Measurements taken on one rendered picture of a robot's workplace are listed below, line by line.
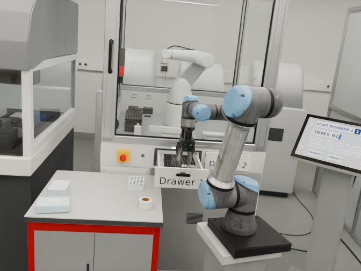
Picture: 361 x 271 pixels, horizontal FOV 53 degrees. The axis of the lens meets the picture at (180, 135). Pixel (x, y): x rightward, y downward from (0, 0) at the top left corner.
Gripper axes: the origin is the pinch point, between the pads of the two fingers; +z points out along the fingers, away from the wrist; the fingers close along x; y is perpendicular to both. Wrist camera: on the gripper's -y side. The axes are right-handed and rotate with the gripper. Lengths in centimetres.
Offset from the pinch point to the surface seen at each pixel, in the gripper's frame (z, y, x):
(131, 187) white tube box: 18.9, -8.9, -26.0
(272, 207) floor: 96, -152, 117
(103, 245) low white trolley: 34, 23, -37
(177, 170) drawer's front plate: 4.5, -1.3, -2.8
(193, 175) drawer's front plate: 7.0, -1.1, 5.9
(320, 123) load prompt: -19, -30, 86
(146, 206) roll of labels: 18.7, 13.5, -17.9
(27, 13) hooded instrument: -67, -16, -81
